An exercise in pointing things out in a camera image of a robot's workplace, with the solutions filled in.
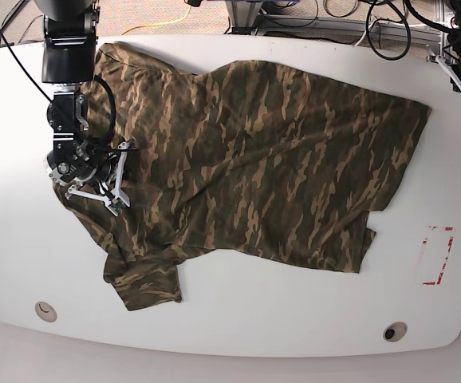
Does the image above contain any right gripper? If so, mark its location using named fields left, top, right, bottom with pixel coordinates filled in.
left=65, top=138, right=137, bottom=207

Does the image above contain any camouflage t-shirt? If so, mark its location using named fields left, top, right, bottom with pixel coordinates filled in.
left=54, top=42, right=431, bottom=311

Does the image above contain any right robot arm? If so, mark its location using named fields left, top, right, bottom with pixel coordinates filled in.
left=36, top=1, right=135, bottom=215

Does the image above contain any left table grommet hole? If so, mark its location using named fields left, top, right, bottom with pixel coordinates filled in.
left=34, top=302, right=57, bottom=323

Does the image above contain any table grommet hole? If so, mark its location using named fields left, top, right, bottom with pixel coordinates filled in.
left=383, top=322, right=408, bottom=342
left=34, top=302, right=57, bottom=323

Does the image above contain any red tape rectangle marking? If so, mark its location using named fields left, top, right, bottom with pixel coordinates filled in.
left=416, top=226, right=455, bottom=286

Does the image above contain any right table grommet hole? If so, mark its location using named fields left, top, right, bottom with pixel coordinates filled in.
left=383, top=322, right=408, bottom=342

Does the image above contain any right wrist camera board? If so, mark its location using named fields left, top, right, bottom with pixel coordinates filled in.
left=104, top=199, right=127, bottom=217

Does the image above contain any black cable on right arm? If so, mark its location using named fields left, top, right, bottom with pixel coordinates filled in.
left=81, top=75, right=118, bottom=144

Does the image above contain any white cable on floor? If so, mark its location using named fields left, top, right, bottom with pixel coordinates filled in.
left=353, top=19, right=379, bottom=47

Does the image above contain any yellow cable on floor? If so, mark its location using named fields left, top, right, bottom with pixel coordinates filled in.
left=120, top=6, right=194, bottom=36

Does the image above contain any aluminium frame stand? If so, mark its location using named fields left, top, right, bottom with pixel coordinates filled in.
left=225, top=1, right=443, bottom=45

